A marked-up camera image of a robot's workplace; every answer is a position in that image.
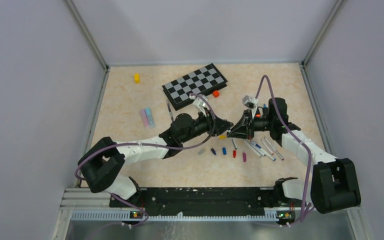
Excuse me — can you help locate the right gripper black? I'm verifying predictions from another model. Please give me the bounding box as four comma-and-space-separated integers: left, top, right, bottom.
227, 109, 274, 141

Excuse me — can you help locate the purple whiteboard marker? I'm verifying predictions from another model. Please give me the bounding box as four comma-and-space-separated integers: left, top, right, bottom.
231, 138, 238, 150

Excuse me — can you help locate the white marker grey cap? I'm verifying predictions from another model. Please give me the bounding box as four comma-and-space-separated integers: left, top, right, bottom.
243, 140, 263, 158

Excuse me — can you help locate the dark blue marker cap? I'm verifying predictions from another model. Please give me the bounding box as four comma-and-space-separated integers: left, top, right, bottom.
210, 148, 217, 156

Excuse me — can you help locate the white marker blue cap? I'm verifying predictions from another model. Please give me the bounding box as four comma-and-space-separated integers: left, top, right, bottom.
250, 141, 276, 162

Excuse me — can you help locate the black highlighter with blue cap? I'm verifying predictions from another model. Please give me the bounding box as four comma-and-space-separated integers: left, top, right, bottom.
262, 104, 269, 115

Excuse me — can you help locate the purple marker cap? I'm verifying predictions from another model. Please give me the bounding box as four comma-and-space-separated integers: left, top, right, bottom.
242, 152, 247, 163

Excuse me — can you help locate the white marker with pink band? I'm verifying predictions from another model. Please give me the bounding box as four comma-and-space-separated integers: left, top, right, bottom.
264, 137, 285, 161

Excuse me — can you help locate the purple gel pen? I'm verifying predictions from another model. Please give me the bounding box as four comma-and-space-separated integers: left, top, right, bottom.
166, 102, 175, 122

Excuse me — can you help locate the light blue eraser block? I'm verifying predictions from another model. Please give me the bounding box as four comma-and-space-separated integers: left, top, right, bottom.
144, 107, 155, 128

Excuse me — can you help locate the pink eraser block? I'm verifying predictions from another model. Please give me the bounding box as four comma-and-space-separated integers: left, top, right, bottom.
140, 109, 150, 129

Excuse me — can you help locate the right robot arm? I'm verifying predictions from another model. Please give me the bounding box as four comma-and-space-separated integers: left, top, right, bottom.
227, 95, 361, 214

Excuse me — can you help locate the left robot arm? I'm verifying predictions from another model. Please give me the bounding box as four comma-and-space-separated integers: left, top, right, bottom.
76, 112, 233, 207

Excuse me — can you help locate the orange red cube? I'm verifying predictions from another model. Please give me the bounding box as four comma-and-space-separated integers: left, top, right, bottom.
212, 90, 220, 98

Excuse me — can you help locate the black and grey chessboard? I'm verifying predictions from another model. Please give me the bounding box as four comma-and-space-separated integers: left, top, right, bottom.
162, 63, 228, 111

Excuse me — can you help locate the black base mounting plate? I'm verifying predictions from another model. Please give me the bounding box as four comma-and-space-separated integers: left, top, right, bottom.
109, 187, 307, 218

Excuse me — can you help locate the yellow block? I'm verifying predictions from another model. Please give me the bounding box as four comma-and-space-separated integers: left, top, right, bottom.
134, 73, 141, 84

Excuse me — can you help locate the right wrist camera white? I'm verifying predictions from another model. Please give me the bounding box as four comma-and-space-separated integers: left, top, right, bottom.
242, 95, 259, 115

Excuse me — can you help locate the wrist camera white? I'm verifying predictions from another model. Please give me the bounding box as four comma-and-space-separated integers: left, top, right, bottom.
242, 95, 259, 115
189, 93, 209, 114

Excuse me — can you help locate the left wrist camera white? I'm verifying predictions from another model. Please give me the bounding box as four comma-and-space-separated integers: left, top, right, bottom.
189, 93, 209, 114

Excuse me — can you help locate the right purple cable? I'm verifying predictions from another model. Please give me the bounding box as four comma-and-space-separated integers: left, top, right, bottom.
254, 75, 315, 228

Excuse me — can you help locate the aluminium frame rail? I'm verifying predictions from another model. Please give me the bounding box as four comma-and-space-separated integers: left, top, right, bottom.
52, 187, 374, 240

